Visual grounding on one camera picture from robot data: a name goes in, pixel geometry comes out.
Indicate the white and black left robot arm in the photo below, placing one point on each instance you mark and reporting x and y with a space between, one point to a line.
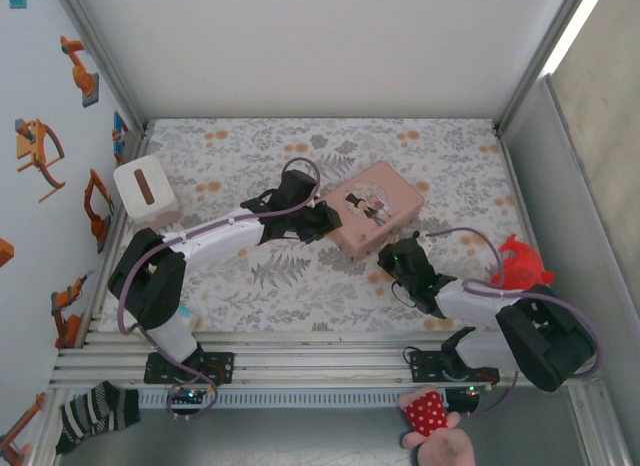
215 236

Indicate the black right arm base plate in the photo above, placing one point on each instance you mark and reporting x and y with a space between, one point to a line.
425 368

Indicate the aluminium frame post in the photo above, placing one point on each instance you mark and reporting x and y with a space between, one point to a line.
545 56
100 56

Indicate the pink plush with polka dots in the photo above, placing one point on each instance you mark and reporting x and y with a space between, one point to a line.
425 416

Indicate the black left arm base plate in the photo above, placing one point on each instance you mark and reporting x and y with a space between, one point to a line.
220 368

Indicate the aluminium rail frame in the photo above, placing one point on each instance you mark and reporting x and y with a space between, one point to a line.
325 358

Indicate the red plush toy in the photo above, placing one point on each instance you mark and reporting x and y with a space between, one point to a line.
522 271

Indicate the black controller board with LEDs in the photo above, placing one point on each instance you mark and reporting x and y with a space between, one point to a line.
462 401
187 396

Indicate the orange block sticker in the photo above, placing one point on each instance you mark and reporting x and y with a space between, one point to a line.
5 251

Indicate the floral patterned table mat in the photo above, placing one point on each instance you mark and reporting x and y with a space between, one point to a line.
400 151

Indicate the blue and orange machine sticker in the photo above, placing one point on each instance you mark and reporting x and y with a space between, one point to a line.
119 136

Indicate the white tissue box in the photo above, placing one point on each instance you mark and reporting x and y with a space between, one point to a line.
150 206

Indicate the orange gripper arm sticker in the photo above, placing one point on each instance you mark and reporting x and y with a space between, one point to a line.
15 436

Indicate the black white striped sock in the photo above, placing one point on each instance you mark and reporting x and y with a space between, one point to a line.
95 416

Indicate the orange curved frame sticker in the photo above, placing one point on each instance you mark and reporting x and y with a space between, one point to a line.
32 146

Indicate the pink wedding couple box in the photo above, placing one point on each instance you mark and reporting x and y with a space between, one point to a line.
375 206

